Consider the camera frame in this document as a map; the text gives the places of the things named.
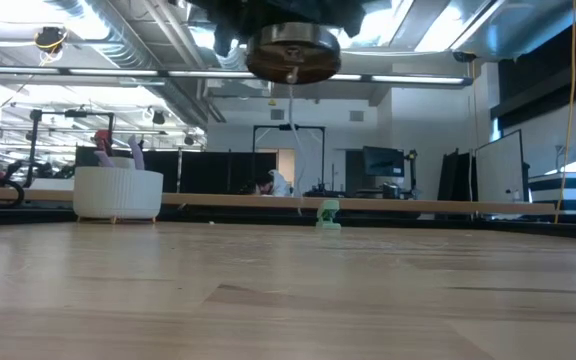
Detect long ceiling light fixture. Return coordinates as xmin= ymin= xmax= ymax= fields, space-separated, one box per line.
xmin=0 ymin=63 xmax=474 ymax=87

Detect light wood neighbouring desk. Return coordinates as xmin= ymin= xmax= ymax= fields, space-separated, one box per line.
xmin=0 ymin=185 xmax=558 ymax=217

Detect black ceiling cable reel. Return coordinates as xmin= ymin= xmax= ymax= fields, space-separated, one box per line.
xmin=34 ymin=25 xmax=68 ymax=55

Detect black and white shelf unit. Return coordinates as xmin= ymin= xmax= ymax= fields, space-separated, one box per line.
xmin=527 ymin=172 xmax=576 ymax=216

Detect silver ventilation duct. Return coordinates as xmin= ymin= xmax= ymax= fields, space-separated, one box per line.
xmin=42 ymin=0 xmax=212 ymax=127

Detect black computer monitor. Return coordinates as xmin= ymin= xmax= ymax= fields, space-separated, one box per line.
xmin=361 ymin=145 xmax=406 ymax=178

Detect black aluminium table frame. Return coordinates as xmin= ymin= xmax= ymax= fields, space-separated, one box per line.
xmin=0 ymin=205 xmax=576 ymax=241

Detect mint green stapler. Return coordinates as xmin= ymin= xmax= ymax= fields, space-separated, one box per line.
xmin=315 ymin=199 xmax=342 ymax=232

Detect tall pale purple utensil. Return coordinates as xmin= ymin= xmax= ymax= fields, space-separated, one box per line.
xmin=126 ymin=134 xmax=147 ymax=171

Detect white lamp power cord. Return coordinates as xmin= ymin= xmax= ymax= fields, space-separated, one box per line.
xmin=286 ymin=82 xmax=308 ymax=217

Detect black partition screen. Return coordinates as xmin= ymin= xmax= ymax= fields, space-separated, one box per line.
xmin=74 ymin=146 xmax=279 ymax=195

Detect black folded panels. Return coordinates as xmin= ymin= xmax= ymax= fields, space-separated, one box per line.
xmin=440 ymin=148 xmax=474 ymax=201

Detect yellow hanging cable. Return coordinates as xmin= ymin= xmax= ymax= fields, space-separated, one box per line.
xmin=553 ymin=0 xmax=576 ymax=225

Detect short pale purple utensil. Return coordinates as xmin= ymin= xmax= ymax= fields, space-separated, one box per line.
xmin=92 ymin=149 xmax=115 ymax=169

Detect person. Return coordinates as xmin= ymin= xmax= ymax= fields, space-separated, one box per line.
xmin=253 ymin=169 xmax=293 ymax=197

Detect white ribbed round container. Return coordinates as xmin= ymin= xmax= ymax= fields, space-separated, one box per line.
xmin=72 ymin=166 xmax=165 ymax=225

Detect white board with black frame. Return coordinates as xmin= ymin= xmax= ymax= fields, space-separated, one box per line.
xmin=474 ymin=129 xmax=530 ymax=204

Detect brass lamp socket base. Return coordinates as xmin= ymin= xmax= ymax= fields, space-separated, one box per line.
xmin=245 ymin=21 xmax=342 ymax=85

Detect black background gantry frame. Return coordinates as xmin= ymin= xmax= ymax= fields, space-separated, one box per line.
xmin=27 ymin=108 xmax=117 ymax=189

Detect red background object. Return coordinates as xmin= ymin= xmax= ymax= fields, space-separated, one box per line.
xmin=92 ymin=128 xmax=114 ymax=151

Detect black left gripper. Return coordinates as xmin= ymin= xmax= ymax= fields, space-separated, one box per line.
xmin=183 ymin=0 xmax=369 ymax=56

